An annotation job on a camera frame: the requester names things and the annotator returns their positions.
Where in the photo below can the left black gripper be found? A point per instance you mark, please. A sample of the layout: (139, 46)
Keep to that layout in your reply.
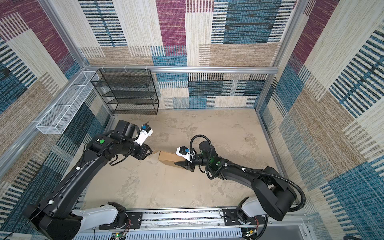
(144, 152)

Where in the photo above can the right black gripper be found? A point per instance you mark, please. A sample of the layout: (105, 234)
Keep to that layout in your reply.
(186, 165)

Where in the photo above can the brown cardboard box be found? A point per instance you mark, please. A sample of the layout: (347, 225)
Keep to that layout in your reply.
(168, 158)

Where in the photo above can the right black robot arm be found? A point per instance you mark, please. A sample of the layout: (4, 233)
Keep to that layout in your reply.
(274, 195)

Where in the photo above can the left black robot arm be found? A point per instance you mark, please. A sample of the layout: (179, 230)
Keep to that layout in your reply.
(55, 217)

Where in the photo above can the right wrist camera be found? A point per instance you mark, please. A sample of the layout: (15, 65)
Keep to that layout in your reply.
(185, 153)

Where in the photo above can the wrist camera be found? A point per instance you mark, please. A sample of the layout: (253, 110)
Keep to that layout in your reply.
(185, 153)
(145, 132)

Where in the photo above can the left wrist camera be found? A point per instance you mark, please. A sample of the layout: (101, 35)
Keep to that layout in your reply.
(145, 132)

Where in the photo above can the black wire mesh shelf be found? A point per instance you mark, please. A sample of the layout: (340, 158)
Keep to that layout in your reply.
(127, 91)

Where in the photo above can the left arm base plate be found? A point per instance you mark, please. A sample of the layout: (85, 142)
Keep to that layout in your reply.
(131, 220)

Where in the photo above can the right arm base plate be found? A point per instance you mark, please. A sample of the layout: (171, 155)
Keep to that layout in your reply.
(233, 217)

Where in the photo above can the white wire mesh basket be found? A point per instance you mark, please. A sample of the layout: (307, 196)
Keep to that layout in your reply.
(59, 116)

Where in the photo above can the aluminium front rail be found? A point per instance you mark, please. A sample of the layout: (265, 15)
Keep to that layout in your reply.
(177, 218)

